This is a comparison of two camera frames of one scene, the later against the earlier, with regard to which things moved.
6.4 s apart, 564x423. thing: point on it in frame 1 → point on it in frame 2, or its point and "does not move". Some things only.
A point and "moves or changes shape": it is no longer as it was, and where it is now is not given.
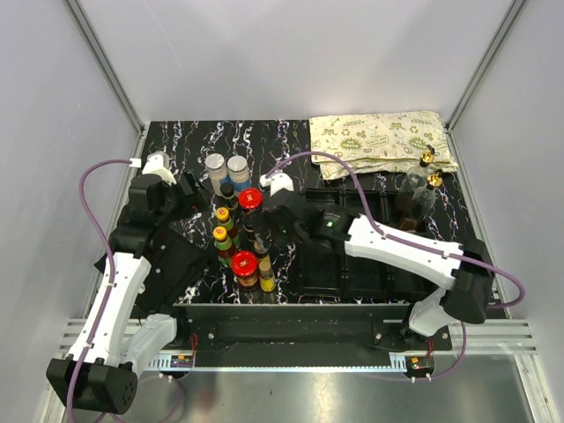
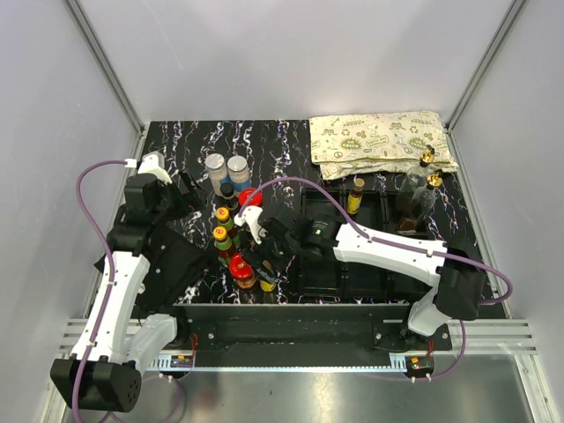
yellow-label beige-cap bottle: [267, 278] does not move
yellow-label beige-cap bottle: [260, 252] moves or changes shape
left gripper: [196, 202] does not move
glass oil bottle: [425, 198] does not move
